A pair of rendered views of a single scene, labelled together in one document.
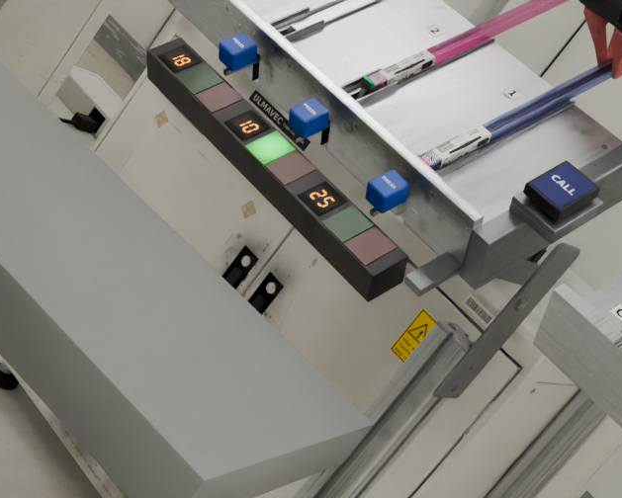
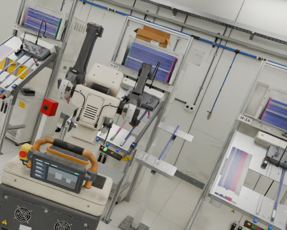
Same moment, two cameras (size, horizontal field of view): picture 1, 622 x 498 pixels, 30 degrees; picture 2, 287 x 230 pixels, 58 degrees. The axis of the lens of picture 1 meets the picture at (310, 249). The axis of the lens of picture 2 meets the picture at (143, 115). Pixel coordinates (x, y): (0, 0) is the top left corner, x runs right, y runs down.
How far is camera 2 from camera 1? 1.39 m
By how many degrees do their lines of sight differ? 13
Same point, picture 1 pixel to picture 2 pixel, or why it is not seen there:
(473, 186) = (125, 146)
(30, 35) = (49, 125)
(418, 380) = (126, 165)
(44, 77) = (53, 129)
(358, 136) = (112, 144)
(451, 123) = (121, 139)
